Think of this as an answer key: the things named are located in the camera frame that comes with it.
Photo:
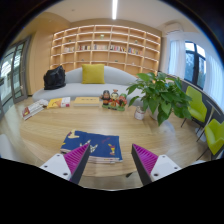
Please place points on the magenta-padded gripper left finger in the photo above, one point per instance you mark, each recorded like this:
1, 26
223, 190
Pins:
75, 158

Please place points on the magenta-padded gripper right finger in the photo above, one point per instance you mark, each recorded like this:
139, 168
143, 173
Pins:
146, 160

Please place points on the blue printed towel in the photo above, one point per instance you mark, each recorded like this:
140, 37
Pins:
100, 145

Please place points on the small white cup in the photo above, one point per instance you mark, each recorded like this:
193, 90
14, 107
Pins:
139, 113

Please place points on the tan flat book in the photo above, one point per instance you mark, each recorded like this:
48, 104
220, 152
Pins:
86, 101

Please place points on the yellow book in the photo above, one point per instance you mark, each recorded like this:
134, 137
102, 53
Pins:
54, 103

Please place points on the small white booklet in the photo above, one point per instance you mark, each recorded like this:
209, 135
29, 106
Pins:
43, 102

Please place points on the green potted plant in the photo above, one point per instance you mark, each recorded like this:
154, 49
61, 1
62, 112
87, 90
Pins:
160, 95

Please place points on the colourful doll figurine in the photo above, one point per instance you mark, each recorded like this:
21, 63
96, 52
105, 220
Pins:
114, 100

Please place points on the grey curved sofa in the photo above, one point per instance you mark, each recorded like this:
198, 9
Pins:
76, 90

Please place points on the green chair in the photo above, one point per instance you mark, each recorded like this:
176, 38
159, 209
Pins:
215, 135
196, 105

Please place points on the black bag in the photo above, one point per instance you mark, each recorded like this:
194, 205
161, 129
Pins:
54, 78

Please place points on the yellow cushion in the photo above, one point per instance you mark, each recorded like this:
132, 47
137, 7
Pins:
93, 73

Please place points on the glass door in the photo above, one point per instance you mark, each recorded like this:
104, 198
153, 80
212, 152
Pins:
15, 73

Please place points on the window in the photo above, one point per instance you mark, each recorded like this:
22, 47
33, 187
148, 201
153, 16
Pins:
195, 65

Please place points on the white air conditioner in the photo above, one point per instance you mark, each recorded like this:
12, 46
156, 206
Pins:
172, 28

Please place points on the long ceiling light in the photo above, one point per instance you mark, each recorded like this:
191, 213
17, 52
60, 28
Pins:
114, 8

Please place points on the wooden wall shelf unit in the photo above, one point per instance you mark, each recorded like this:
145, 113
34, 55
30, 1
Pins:
106, 46

